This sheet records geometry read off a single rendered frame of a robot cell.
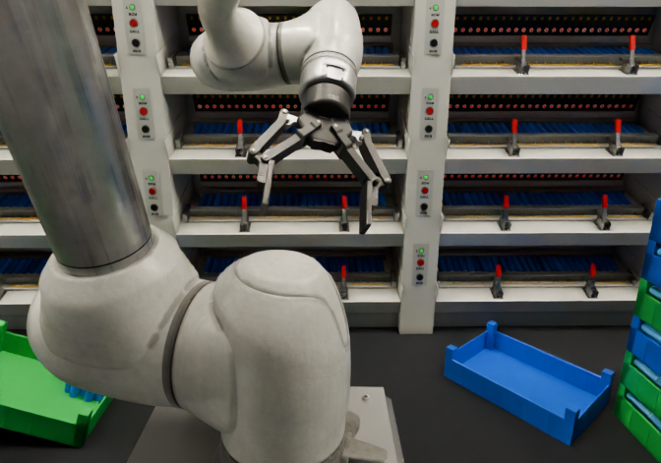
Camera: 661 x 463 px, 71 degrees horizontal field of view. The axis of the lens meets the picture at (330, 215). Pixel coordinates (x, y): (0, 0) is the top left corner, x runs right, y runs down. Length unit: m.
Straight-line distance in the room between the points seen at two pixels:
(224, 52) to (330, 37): 0.17
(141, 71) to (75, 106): 0.78
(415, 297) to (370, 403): 0.61
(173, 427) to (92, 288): 0.28
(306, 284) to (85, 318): 0.23
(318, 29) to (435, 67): 0.48
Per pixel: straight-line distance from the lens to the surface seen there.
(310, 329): 0.48
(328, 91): 0.69
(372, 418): 0.73
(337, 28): 0.77
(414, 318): 1.35
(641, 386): 1.15
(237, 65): 0.77
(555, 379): 1.29
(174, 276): 0.56
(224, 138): 1.26
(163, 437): 0.73
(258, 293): 0.48
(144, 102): 1.24
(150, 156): 1.25
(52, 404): 1.20
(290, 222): 1.26
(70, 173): 0.48
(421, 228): 1.24
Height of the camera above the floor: 0.69
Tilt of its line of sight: 16 degrees down
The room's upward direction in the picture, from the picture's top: straight up
